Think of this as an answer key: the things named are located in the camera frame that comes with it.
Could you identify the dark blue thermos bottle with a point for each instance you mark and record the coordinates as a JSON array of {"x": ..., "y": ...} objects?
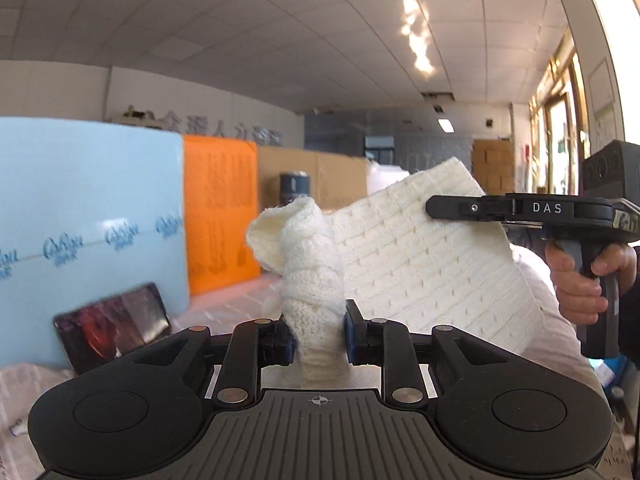
[{"x": 293, "y": 184}]

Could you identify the light blue foam board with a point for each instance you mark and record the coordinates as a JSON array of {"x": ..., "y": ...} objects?
[{"x": 88, "y": 210}]

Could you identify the orange printed board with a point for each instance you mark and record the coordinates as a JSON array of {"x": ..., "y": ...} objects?
[{"x": 220, "y": 201}]

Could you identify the cream knitted sweater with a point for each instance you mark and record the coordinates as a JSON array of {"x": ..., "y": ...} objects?
[{"x": 394, "y": 261}]

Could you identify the cartoon printed bed sheet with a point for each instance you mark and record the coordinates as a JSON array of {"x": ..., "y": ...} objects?
[{"x": 554, "y": 346}]

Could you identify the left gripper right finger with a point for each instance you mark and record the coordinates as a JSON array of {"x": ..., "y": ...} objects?
[{"x": 398, "y": 354}]

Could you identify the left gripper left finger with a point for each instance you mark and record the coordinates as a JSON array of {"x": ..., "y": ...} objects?
[{"x": 243, "y": 354}]

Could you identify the stacked cardboard boxes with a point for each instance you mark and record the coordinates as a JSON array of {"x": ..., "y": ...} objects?
[{"x": 493, "y": 165}]

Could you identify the large cardboard box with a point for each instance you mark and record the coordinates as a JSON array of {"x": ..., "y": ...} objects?
[{"x": 336, "y": 181}]

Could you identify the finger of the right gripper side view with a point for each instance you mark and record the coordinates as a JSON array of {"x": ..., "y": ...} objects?
[{"x": 465, "y": 208}]

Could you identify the person's right hand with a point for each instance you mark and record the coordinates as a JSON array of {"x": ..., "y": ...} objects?
[{"x": 580, "y": 299}]

